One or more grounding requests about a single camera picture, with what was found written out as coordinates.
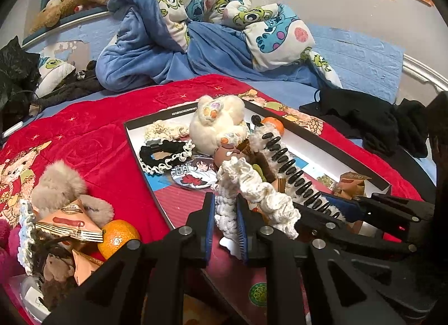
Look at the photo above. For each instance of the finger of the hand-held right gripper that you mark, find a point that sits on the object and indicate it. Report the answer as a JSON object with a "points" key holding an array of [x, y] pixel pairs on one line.
{"points": [[346, 207], [350, 232]]}

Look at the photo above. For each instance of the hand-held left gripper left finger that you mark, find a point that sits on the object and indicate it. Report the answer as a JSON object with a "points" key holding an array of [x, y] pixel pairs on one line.
{"points": [[209, 234]]}

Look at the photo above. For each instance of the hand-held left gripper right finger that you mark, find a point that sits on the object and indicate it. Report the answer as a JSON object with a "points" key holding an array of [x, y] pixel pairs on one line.
{"points": [[243, 237]]}

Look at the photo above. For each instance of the orange triangular snack packet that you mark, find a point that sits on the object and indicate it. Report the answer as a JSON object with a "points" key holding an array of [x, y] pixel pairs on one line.
{"points": [[70, 221], [350, 183], [246, 146], [84, 265]]}

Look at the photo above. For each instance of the black shallow box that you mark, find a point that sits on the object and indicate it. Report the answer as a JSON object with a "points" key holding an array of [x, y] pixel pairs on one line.
{"points": [[182, 199]]}

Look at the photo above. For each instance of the brown fluffy hair claw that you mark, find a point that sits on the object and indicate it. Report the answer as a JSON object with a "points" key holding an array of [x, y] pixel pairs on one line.
{"points": [[57, 269]]}

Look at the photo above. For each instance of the blue white crocheted scrunchie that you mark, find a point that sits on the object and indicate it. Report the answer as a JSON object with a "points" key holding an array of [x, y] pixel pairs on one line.
{"points": [[26, 241]]}

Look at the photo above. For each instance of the magenta plush toy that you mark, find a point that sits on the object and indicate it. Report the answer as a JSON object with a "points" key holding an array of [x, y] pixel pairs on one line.
{"points": [[8, 244]]}

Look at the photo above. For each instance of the round cartoon badge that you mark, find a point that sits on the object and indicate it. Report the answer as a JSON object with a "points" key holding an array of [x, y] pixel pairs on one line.
{"points": [[192, 176]]}

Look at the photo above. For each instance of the brown doll figure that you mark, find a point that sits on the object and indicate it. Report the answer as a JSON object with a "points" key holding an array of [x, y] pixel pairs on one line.
{"points": [[227, 153]]}

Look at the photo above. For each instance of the black clothes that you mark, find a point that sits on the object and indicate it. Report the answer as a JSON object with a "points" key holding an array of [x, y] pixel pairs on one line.
{"points": [[360, 115]]}

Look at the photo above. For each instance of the tangerine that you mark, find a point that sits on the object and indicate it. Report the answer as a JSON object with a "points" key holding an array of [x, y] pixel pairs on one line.
{"points": [[117, 237], [273, 125]]}

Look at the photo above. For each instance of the black white-lace scrunchie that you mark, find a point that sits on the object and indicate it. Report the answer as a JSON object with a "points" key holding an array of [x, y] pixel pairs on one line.
{"points": [[150, 151]]}

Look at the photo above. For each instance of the white plush toy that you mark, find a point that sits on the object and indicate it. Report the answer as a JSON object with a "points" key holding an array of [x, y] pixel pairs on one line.
{"points": [[217, 129]]}

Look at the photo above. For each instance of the cream crocheted scrunchie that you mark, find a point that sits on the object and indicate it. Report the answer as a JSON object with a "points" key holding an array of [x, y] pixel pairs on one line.
{"points": [[164, 129]]}

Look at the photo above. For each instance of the blue bed sheet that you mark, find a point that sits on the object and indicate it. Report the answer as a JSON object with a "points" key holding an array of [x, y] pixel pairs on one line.
{"points": [[357, 55]]}

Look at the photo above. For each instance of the red printed blanket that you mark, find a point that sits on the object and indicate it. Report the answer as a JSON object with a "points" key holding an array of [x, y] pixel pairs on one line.
{"points": [[87, 143]]}

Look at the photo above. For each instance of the grey fur scrunchie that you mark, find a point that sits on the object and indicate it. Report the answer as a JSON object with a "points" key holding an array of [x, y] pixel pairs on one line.
{"points": [[56, 181]]}

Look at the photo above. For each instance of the clear plastic bag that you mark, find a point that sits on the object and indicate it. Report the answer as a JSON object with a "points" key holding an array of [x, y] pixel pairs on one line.
{"points": [[28, 297]]}

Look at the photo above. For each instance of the blue cartoon printed quilt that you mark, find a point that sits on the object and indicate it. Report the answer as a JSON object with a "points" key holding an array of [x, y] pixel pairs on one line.
{"points": [[147, 48]]}

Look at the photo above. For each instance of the white slim device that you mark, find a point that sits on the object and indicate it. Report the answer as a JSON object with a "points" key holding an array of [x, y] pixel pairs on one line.
{"points": [[12, 130]]}

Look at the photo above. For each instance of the small cartoon print pillow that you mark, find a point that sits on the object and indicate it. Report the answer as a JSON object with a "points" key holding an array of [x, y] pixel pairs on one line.
{"points": [[52, 73]]}

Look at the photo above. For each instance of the black plastic bag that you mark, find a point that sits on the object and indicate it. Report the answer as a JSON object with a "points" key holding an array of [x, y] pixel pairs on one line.
{"points": [[17, 73]]}

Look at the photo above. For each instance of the grey bed headboard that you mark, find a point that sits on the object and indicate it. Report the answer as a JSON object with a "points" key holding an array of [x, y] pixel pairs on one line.
{"points": [[70, 20]]}

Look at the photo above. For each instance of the brown plush dog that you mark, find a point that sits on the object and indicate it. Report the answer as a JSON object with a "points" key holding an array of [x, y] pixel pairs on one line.
{"points": [[70, 1]]}

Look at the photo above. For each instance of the white bed frame rail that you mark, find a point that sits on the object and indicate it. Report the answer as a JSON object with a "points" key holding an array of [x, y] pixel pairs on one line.
{"points": [[423, 69]]}

